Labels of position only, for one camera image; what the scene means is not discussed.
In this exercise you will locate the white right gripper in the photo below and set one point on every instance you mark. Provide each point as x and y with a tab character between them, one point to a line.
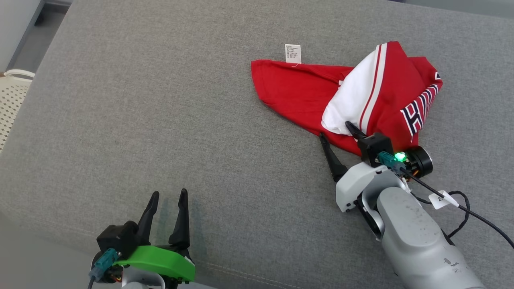
361	180

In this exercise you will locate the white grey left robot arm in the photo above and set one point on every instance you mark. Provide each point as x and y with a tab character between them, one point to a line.
140	281

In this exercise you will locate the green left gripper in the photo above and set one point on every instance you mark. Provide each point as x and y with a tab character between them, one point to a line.
160	261

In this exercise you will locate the grey fabric sofa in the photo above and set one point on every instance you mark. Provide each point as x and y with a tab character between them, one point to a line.
160	120

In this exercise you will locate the white perforated laundry basket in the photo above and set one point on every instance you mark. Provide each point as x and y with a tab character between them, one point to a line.
12	100

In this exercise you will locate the red and white shirt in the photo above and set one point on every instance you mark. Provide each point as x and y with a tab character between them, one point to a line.
297	88

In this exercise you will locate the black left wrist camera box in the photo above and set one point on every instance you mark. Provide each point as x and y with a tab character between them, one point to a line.
116	239

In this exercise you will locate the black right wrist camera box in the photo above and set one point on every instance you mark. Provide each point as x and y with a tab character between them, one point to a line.
375	146

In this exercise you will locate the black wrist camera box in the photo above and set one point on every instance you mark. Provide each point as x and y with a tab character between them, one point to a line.
116	239
375	146

